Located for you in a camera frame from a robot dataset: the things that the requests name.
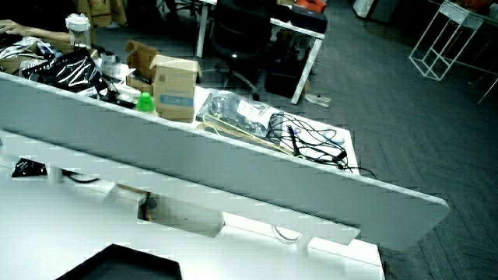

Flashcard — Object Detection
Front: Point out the another person's forearm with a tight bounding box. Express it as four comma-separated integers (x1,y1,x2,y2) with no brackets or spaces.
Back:
22,26,72,44

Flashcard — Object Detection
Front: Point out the grey desk divider panel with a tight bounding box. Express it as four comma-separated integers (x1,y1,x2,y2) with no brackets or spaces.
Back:
0,71,451,252

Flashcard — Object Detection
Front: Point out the white cluttered desk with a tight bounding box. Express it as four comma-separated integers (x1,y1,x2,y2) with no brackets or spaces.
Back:
193,85,361,177

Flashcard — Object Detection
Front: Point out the clear bag of dark parts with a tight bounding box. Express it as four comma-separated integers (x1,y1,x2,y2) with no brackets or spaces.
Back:
195,89,282,138

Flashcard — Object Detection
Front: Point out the black box under table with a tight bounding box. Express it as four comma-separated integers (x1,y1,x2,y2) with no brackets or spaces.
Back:
264,53,312,99

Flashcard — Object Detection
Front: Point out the white shoe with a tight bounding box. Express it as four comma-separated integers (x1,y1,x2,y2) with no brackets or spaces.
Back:
303,93,332,109

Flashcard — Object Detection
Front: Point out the white table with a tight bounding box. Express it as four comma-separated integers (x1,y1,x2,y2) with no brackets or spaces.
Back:
195,0,326,106

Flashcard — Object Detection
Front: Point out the cardboard box with blue label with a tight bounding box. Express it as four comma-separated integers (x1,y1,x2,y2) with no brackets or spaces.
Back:
150,54,200,124

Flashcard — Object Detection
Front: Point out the black office chair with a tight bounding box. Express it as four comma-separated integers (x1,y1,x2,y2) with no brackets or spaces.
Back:
209,0,275,102

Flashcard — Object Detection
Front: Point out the green bottle cap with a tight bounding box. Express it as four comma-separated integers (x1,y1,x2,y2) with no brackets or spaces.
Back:
135,92,157,115

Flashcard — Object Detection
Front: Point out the dark blue box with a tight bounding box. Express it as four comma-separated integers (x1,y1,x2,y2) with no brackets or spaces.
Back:
289,5,329,34

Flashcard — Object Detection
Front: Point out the open cardboard box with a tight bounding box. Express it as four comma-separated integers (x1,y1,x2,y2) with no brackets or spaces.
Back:
124,40,160,95

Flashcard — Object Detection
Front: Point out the orange case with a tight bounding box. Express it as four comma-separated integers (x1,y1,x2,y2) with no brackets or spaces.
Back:
293,0,328,14

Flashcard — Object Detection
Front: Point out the black tray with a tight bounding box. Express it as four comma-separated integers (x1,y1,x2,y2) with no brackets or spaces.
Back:
55,243,184,280

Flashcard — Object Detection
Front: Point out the black plastic bag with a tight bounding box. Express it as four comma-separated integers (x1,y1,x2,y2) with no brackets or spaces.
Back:
20,49,110,99

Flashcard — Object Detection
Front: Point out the stack of brown cardboard boxes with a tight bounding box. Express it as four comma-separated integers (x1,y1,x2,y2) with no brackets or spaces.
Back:
73,0,128,29

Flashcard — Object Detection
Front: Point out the clear jar with white lid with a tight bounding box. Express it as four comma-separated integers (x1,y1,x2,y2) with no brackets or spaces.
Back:
65,12,93,50

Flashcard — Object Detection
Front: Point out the black pouch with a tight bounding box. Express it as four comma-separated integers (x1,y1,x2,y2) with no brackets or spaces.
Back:
11,156,48,179

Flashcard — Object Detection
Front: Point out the tangle of black cables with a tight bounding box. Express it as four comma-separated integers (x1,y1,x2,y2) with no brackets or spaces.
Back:
265,112,377,180

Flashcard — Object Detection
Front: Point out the white cable loop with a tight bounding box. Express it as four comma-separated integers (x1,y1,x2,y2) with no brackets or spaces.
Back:
271,224,303,243

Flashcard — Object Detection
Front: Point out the black cable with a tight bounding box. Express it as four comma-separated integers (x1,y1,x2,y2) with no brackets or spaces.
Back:
61,169,101,185

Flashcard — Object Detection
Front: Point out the white metal frame rack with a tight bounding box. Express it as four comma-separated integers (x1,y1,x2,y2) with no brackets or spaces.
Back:
408,0,486,82

